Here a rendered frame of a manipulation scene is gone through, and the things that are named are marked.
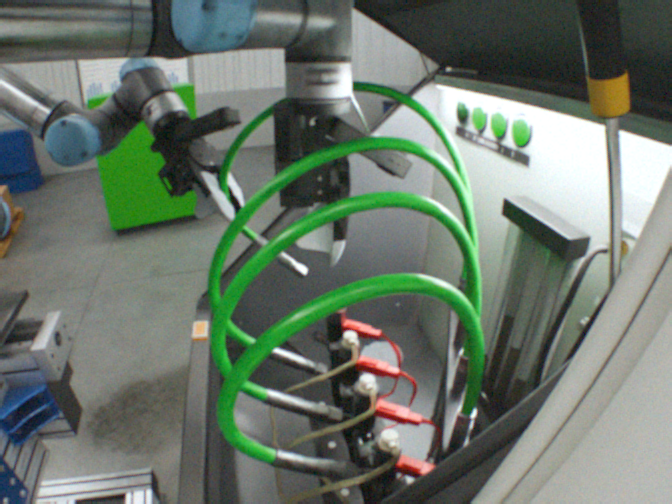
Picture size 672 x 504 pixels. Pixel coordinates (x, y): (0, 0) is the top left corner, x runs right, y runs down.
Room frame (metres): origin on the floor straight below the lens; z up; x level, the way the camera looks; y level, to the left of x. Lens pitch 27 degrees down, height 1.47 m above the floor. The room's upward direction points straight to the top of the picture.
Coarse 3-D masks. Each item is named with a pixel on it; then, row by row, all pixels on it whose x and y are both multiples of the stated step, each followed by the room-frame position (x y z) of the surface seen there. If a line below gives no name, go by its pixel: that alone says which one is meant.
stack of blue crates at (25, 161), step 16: (0, 144) 4.77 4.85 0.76; (16, 144) 4.86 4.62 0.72; (32, 144) 5.19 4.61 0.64; (0, 160) 4.72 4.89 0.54; (16, 160) 4.80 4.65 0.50; (32, 160) 5.05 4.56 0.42; (0, 176) 4.74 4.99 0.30; (16, 176) 4.81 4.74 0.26; (32, 176) 4.93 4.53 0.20; (16, 192) 4.79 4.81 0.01
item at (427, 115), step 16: (384, 96) 0.54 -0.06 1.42; (400, 96) 0.53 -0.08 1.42; (272, 112) 0.56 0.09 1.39; (416, 112) 0.53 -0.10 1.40; (256, 128) 0.57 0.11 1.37; (240, 144) 0.57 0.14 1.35; (448, 144) 0.52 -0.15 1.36; (224, 160) 0.57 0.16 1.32; (224, 176) 0.57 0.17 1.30; (464, 176) 0.51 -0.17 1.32; (224, 192) 0.58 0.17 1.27; (464, 272) 0.51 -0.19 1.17
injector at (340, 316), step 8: (336, 312) 0.46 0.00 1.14; (344, 312) 0.46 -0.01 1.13; (328, 320) 0.46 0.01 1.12; (336, 320) 0.46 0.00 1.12; (344, 320) 0.46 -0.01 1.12; (328, 328) 0.46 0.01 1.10; (336, 328) 0.46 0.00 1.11; (320, 336) 0.46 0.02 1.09; (328, 336) 0.47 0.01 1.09; (336, 336) 0.46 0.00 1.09; (336, 352) 0.46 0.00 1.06; (336, 360) 0.46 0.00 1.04; (336, 384) 0.46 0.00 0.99; (336, 392) 0.46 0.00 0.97; (336, 400) 0.46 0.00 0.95
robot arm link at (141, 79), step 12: (132, 60) 0.69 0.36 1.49; (144, 60) 0.70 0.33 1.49; (120, 72) 0.69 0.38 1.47; (132, 72) 0.68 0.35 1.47; (144, 72) 0.68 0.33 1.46; (156, 72) 0.69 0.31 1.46; (132, 84) 0.67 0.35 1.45; (144, 84) 0.66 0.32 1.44; (156, 84) 0.67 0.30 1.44; (168, 84) 0.69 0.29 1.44; (120, 96) 0.66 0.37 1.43; (132, 96) 0.66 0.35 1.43; (144, 96) 0.65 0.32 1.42; (156, 96) 0.66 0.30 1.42; (132, 108) 0.66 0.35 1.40
